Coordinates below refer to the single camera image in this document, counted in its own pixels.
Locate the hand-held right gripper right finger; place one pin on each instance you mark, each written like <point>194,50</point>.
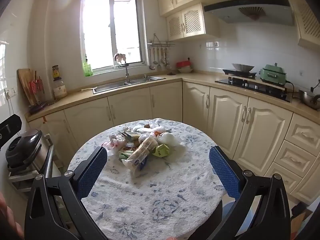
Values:
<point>223,172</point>

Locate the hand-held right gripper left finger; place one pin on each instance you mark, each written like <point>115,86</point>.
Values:
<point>92,172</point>

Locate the person's left hand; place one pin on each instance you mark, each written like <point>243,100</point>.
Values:
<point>8,222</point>

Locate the black electric griddle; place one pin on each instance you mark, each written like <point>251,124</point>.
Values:
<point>23,147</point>

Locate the pink white plastic bag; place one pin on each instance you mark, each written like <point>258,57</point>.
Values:
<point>113,142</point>

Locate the green white wrapper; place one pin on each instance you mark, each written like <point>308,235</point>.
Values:
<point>125,153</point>

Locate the wooden cutting board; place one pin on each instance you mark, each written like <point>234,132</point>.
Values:
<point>25,85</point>

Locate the black appliance on cart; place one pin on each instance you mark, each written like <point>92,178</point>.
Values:
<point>47,160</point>

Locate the cream lower kitchen cabinets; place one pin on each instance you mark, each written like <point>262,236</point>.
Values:
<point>262,135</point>

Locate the glass jar white label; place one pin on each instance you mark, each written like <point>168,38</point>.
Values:
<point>60,90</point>

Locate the round table with cloth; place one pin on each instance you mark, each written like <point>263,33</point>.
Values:
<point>155,200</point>

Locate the yellow label bottle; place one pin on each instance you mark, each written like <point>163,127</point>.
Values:
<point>56,72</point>

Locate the orange white wrapper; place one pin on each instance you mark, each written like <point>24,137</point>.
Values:
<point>158,131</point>

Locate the small clear crumpled plastic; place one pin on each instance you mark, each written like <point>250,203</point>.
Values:
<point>156,122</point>

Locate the dark cloth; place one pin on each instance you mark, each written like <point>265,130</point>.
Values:
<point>298,208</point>

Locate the white utensil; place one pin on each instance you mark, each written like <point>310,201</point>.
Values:
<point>88,89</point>

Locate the black glass gas stove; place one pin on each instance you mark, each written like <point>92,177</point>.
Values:
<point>252,87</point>

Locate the brown cardboard box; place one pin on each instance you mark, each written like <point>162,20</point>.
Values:
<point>303,217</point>

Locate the stainless steel sink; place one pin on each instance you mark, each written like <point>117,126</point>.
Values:
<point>125,83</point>

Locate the green detergent bottle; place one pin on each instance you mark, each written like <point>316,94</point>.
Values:
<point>87,68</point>

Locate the long wooden board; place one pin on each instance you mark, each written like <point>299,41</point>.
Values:
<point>270,85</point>

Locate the metal sink faucet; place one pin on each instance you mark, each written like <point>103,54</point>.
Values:
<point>127,73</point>

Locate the metal wok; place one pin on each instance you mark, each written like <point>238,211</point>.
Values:
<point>243,67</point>

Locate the white bowl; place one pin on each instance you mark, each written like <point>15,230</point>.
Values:
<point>185,70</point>

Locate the green electric cooker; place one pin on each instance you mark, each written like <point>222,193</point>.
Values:
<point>272,73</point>

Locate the steel pot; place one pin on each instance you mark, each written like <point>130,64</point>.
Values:
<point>308,98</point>

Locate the pink white ornament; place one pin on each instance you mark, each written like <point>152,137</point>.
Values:
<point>120,58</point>

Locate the kitchen window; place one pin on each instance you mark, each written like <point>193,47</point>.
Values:
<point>112,30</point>

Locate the metal utensil rack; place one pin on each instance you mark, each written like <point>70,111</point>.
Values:
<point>160,43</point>

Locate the cream lattice door cabinet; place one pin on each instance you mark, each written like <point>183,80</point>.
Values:
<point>307,22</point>
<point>190,22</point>

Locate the range hood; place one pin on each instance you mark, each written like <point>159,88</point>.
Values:
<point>250,11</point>

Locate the white wall socket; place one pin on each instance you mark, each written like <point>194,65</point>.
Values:
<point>10,92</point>

